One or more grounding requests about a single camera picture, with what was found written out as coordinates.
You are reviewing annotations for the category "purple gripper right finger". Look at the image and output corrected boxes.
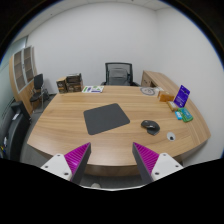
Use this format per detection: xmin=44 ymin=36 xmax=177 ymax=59
xmin=132 ymin=141 xmax=184 ymax=185

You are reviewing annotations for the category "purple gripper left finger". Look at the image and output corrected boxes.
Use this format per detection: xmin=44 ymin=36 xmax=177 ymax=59
xmin=40 ymin=142 xmax=92 ymax=185

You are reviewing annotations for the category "black computer mouse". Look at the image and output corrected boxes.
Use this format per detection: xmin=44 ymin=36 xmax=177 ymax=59
xmin=141 ymin=120 xmax=160 ymax=135

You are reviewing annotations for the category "dark grey mouse pad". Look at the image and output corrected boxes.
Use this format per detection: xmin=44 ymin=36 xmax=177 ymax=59
xmin=83 ymin=103 xmax=130 ymax=135

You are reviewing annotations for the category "wooden office desk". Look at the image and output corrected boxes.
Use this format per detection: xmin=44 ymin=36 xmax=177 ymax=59
xmin=28 ymin=86 xmax=210 ymax=176

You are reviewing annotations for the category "small blue packet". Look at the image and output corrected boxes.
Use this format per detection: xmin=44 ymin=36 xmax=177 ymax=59
xmin=175 ymin=111 xmax=182 ymax=120

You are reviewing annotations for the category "green packet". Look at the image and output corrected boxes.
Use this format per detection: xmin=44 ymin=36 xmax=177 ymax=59
xmin=178 ymin=107 xmax=193 ymax=122

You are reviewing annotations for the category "small tan box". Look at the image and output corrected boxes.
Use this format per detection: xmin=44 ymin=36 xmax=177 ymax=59
xmin=167 ymin=101 xmax=178 ymax=111

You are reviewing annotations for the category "orange brown box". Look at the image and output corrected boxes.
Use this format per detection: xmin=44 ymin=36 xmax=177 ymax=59
xmin=158 ymin=91 xmax=174 ymax=102

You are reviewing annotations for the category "round grey coaster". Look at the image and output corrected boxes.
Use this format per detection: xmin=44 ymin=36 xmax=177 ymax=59
xmin=140 ymin=87 xmax=155 ymax=96

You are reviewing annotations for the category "white green paper sheet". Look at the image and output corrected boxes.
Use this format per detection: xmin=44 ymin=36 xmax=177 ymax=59
xmin=82 ymin=85 xmax=104 ymax=93

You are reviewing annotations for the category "black chair at left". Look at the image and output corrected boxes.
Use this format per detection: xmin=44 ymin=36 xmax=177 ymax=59
xmin=0 ymin=101 xmax=31 ymax=162

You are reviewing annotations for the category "black side chair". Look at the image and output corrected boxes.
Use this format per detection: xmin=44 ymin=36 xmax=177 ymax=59
xmin=30 ymin=74 xmax=49 ymax=103

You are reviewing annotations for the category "small brown cardboard box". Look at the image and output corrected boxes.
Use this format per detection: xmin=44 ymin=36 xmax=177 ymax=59
xmin=56 ymin=77 xmax=67 ymax=93

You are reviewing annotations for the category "wooden side cabinet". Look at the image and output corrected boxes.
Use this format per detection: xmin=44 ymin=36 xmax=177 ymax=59
xmin=141 ymin=71 xmax=179 ymax=95

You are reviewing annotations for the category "black mesh office chair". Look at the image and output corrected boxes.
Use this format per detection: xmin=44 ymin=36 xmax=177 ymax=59
xmin=102 ymin=62 xmax=138 ymax=86

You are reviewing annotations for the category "wooden bookshelf cabinet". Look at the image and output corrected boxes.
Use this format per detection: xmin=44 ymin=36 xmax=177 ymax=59
xmin=9 ymin=46 xmax=37 ymax=114

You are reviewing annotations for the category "desk cable grommet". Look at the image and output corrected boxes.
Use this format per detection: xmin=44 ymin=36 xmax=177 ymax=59
xmin=167 ymin=132 xmax=176 ymax=141

